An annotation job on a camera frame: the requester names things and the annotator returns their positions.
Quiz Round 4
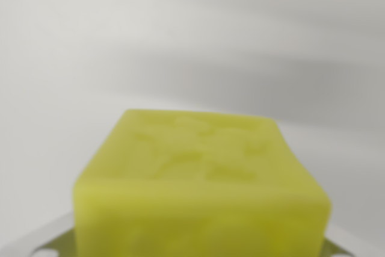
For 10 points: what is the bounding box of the yellow embossed cube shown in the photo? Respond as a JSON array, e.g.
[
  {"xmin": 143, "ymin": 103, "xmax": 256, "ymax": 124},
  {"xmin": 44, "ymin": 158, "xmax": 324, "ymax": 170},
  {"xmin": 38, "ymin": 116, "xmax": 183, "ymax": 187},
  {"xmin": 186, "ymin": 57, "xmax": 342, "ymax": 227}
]
[{"xmin": 73, "ymin": 108, "xmax": 333, "ymax": 257}]

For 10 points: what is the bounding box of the black silver gripper left finger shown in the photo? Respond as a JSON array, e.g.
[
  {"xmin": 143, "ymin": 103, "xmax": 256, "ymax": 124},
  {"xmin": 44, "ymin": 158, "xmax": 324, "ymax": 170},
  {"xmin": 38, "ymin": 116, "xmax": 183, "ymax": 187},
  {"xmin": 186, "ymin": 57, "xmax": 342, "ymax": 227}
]
[{"xmin": 29, "ymin": 212, "xmax": 76, "ymax": 257}]

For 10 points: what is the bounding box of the black silver gripper right finger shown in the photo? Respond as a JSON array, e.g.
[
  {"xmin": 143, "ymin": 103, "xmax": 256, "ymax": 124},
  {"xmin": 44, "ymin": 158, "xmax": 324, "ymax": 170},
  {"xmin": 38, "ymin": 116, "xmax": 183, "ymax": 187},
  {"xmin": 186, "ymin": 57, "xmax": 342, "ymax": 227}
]
[{"xmin": 321, "ymin": 237, "xmax": 357, "ymax": 257}]

